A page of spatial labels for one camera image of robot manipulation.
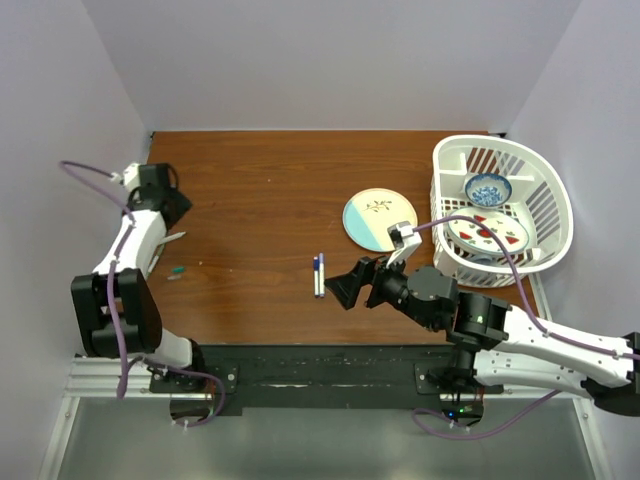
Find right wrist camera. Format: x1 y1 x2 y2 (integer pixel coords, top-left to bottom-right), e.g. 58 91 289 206
386 221 422 268

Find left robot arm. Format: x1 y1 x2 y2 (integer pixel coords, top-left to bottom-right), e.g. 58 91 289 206
70 163 207 392

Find white plastic basket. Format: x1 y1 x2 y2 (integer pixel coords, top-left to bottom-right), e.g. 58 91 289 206
430 135 574 288

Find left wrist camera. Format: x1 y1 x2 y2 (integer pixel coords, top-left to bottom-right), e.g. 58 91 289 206
121 163 141 192

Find thin green white pen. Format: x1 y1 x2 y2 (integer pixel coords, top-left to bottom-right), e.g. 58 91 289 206
147 244 165 274

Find white marker green tip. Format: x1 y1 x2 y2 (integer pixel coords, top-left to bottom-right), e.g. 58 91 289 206
159 231 186 244

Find blue patterned bowl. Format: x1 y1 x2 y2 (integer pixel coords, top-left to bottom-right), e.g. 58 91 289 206
464 173 513 208

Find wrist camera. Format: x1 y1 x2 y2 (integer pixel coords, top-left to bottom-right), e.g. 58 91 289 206
386 221 422 268
121 163 141 192

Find watermelon pattern plate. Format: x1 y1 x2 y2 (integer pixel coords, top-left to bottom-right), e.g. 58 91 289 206
444 206 530 257

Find white marker black tip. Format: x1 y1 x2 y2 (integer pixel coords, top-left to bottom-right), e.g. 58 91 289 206
313 266 320 298

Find white marker with purple ink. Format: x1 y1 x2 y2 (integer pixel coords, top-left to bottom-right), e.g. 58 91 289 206
318 252 326 298

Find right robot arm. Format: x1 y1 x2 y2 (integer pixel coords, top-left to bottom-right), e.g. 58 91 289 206
324 257 639 417

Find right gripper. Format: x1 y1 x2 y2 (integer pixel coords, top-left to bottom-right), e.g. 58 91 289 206
323 247 439 332

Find cream and blue plate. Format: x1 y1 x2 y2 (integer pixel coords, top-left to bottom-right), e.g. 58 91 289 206
342 188 418 253

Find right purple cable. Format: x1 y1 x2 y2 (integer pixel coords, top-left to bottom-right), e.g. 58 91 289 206
410 217 640 441

